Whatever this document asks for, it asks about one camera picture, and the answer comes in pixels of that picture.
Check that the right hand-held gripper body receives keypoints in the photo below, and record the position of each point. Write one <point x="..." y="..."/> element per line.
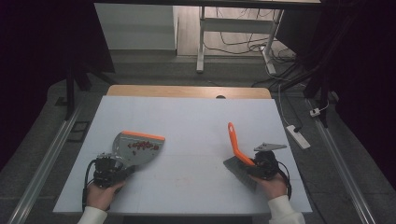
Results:
<point x="267" y="158"/>

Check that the small white adapter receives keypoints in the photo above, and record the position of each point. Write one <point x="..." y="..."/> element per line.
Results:
<point x="315" y="112"/>

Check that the person's right hand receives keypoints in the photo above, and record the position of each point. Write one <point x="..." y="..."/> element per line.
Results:
<point x="272" y="186"/>

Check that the white cabinet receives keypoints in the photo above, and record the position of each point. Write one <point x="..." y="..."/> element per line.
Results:
<point x="137" y="26"/>

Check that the wooden table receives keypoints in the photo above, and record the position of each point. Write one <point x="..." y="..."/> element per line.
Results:
<point x="186" y="91"/>

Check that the grey dustpan with orange edge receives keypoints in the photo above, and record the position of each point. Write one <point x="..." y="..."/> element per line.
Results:
<point x="140" y="155"/>

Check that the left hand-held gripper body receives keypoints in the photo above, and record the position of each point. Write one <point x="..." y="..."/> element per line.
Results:
<point x="107" y="169"/>

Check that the pile of red and green beans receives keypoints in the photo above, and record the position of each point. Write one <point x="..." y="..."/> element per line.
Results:
<point x="143" y="145"/>

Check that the metal floor rail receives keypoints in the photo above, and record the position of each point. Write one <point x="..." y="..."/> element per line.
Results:
<point x="43" y="171"/>
<point x="342" y="171"/>

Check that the white power strip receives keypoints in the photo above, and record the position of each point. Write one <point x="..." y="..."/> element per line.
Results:
<point x="298" y="137"/>

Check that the white desk frame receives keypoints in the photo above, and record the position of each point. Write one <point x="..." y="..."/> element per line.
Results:
<point x="236" y="25"/>

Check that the person's left hand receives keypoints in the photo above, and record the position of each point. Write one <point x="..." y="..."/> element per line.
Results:
<point x="101" y="194"/>

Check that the black stand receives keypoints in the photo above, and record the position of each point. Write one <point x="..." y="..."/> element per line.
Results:
<point x="70" y="90"/>
<point x="323" y="93"/>

